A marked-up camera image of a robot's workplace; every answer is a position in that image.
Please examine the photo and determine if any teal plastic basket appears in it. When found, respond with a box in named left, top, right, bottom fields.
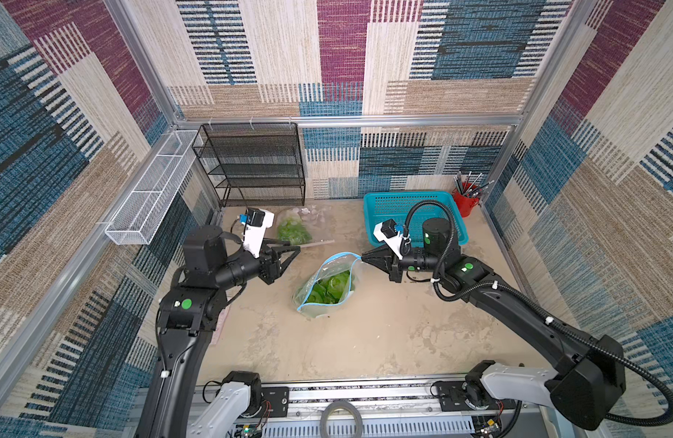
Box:
left=364, top=191, right=469, bottom=255

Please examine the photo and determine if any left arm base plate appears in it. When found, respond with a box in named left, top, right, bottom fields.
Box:
left=238, top=386, right=290, bottom=422

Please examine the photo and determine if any grey tape roll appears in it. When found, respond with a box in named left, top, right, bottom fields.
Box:
left=318, top=401, right=365, bottom=438

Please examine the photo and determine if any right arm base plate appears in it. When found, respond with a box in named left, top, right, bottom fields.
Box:
left=429, top=381, right=518, bottom=412

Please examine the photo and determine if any white mesh wall basket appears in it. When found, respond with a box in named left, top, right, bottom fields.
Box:
left=105, top=131, right=197, bottom=246

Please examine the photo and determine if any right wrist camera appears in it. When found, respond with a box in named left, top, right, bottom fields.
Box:
left=373, top=219, right=405, bottom=259

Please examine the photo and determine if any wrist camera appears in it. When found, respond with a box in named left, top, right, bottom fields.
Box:
left=240, top=207, right=274, bottom=258
left=373, top=219, right=405, bottom=259

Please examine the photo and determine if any red utensil cup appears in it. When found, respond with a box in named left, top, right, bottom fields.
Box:
left=453, top=182, right=480, bottom=218

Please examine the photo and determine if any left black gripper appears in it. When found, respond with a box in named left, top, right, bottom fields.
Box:
left=212, top=238, right=300, bottom=293

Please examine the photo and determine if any clear blue-zip bag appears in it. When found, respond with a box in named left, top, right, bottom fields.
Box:
left=293, top=252, right=364, bottom=319

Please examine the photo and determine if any black wire shelf rack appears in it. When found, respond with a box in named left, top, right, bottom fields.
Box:
left=192, top=122, right=307, bottom=207

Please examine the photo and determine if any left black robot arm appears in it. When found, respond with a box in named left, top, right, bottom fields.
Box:
left=135, top=226, right=301, bottom=437

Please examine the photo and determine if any pink calculator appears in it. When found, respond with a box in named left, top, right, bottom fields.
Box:
left=210, top=306, right=231, bottom=346

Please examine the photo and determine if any clear pink-zip lettuce bag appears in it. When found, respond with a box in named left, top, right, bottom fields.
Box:
left=267, top=204, right=336, bottom=247

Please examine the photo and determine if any chinese cabbage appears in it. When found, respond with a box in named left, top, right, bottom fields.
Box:
left=326, top=271, right=350, bottom=304
left=305, top=279, right=333, bottom=304

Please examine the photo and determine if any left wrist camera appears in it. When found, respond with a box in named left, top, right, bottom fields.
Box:
left=240, top=207, right=274, bottom=258

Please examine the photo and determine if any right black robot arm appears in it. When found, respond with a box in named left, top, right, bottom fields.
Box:
left=361, top=200, right=673, bottom=431

